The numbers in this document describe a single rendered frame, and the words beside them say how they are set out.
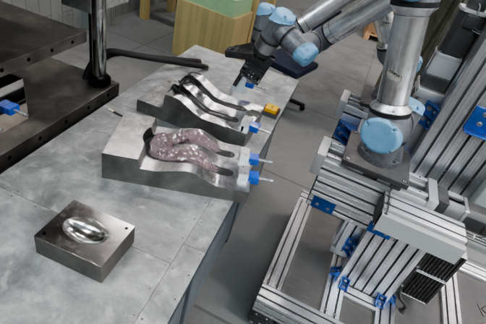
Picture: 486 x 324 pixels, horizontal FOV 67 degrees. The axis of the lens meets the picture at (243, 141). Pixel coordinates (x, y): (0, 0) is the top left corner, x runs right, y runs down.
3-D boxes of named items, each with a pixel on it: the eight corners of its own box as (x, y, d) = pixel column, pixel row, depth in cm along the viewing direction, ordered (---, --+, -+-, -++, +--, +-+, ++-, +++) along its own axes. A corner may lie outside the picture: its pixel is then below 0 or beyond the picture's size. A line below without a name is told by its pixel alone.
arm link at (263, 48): (257, 37, 120) (263, 28, 126) (250, 48, 123) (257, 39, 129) (275, 50, 120) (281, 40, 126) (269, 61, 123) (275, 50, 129)
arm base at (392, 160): (400, 152, 133) (413, 130, 127) (398, 175, 121) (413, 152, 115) (359, 137, 136) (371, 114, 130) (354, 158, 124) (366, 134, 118)
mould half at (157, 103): (259, 123, 174) (266, 98, 167) (241, 151, 153) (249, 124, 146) (165, 88, 182) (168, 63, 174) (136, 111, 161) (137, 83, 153)
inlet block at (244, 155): (270, 163, 146) (273, 152, 143) (270, 171, 142) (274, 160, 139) (238, 158, 145) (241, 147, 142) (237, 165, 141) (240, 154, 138)
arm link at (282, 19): (290, 23, 112) (271, 5, 113) (272, 50, 119) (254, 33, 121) (303, 20, 117) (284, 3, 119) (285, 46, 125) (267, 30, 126)
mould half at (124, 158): (247, 158, 150) (253, 137, 144) (246, 203, 129) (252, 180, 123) (124, 134, 146) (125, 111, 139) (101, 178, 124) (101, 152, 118)
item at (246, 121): (271, 135, 156) (274, 125, 153) (267, 141, 152) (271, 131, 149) (242, 125, 158) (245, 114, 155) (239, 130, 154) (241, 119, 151)
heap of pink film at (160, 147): (221, 146, 143) (225, 130, 139) (217, 176, 129) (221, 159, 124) (155, 133, 141) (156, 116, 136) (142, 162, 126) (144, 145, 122)
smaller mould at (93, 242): (134, 241, 107) (134, 226, 103) (101, 283, 95) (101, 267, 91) (75, 215, 110) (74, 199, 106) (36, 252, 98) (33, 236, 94)
